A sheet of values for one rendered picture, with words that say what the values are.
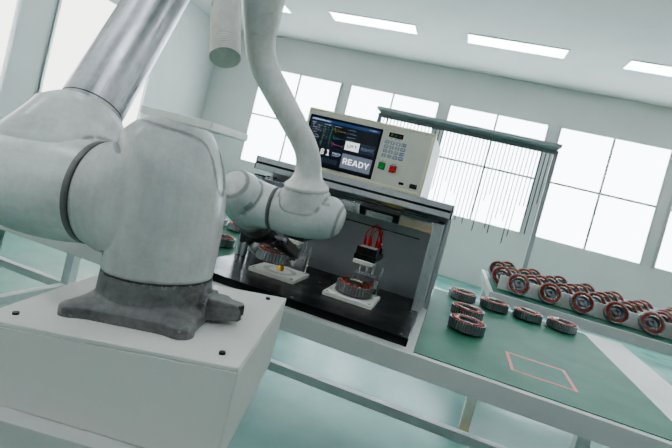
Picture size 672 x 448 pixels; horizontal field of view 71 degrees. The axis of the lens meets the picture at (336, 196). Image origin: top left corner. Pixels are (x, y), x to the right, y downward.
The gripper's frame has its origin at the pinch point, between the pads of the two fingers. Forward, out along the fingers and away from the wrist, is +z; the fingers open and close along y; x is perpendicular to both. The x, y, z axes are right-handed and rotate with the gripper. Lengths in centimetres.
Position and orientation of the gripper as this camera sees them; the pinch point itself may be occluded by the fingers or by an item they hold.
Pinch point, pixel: (274, 254)
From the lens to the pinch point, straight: 141.2
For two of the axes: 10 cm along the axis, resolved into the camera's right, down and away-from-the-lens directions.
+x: 3.4, -8.3, 4.4
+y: 9.3, 2.5, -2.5
